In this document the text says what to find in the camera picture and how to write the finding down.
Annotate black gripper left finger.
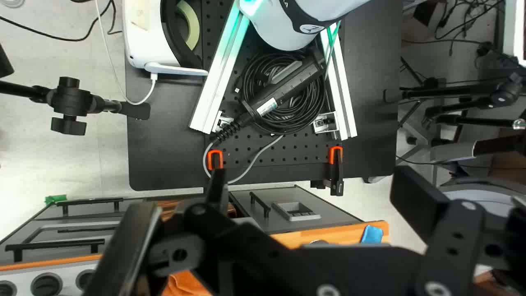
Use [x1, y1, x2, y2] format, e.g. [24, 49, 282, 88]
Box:
[83, 166, 300, 296]

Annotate thin grey cable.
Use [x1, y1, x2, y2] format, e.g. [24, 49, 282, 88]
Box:
[200, 131, 286, 185]

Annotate short black toy handle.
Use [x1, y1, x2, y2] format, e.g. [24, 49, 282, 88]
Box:
[248, 190, 274, 218]

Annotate tangled black cables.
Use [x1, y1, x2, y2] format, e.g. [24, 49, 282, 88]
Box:
[401, 0, 506, 56]

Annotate wooden board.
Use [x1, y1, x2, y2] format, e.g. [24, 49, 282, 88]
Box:
[0, 218, 391, 296]

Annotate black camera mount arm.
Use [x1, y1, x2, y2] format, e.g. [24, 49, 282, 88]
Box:
[0, 75, 151, 138]

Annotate small green block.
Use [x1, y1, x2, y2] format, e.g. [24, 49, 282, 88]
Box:
[42, 192, 69, 207]

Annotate orange black clamp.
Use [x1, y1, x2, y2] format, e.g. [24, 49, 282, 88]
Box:
[325, 144, 346, 197]
[205, 148, 226, 171]

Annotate coiled black cable bundle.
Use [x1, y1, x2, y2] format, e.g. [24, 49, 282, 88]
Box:
[210, 49, 332, 144]

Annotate small blue block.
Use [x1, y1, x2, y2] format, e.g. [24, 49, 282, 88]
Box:
[360, 223, 386, 246]

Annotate aluminium extrusion rail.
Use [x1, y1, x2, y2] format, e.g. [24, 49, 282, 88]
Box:
[312, 21, 360, 141]
[189, 1, 251, 136]

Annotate long black toy handle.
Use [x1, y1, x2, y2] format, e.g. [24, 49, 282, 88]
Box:
[3, 236, 106, 263]
[55, 195, 126, 215]

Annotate white headset device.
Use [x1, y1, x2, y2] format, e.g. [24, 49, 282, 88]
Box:
[120, 0, 210, 77]

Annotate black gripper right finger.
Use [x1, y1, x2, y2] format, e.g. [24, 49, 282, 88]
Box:
[389, 164, 526, 296]

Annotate black tripod stand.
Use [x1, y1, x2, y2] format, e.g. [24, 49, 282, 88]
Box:
[381, 51, 526, 133]

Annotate white cable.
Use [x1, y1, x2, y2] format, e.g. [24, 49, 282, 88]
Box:
[125, 70, 161, 108]

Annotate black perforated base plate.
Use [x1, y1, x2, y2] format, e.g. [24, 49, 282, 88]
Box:
[123, 0, 399, 192]

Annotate white monitor edge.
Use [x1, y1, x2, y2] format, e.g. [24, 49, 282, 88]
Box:
[503, 0, 526, 62]

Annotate thin black cable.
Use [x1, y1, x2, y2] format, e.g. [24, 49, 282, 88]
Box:
[0, 0, 123, 44]

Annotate grey panel with round knobs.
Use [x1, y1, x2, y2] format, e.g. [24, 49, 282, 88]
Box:
[0, 261, 102, 296]

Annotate grey toy stove top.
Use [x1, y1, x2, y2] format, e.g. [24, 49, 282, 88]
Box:
[0, 184, 365, 266]

